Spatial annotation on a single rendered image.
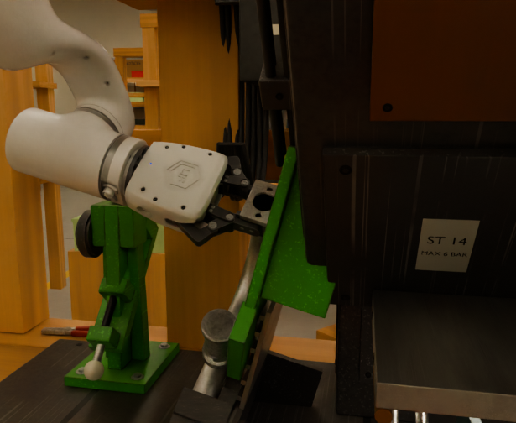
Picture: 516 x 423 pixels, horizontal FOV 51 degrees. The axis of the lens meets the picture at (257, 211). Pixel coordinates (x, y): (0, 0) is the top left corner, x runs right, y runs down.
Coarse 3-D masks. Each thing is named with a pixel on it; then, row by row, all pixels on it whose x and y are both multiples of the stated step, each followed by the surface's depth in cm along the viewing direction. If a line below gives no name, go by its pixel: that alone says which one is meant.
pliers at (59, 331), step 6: (42, 330) 105; (48, 330) 105; (54, 330) 104; (60, 330) 104; (66, 330) 104; (72, 330) 104; (78, 330) 105; (84, 330) 105; (72, 336) 104; (78, 336) 103; (84, 336) 103
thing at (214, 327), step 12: (216, 312) 57; (228, 312) 57; (204, 324) 56; (216, 324) 56; (228, 324) 56; (204, 336) 55; (216, 336) 55; (228, 336) 55; (204, 348) 59; (216, 348) 57; (204, 360) 61; (216, 360) 59
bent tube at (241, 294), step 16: (256, 192) 62; (272, 192) 62; (256, 208) 65; (256, 240) 67; (256, 256) 69; (240, 288) 70; (240, 304) 69; (208, 368) 63; (224, 368) 64; (208, 384) 62
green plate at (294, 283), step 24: (288, 168) 51; (288, 192) 52; (288, 216) 53; (264, 240) 53; (288, 240) 54; (264, 264) 53; (288, 264) 54; (264, 288) 55; (288, 288) 55; (312, 288) 54; (312, 312) 55
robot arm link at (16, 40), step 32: (0, 0) 52; (32, 0) 54; (0, 32) 54; (32, 32) 55; (64, 32) 59; (0, 64) 56; (32, 64) 57; (64, 64) 65; (96, 64) 66; (96, 96) 70; (128, 128) 72
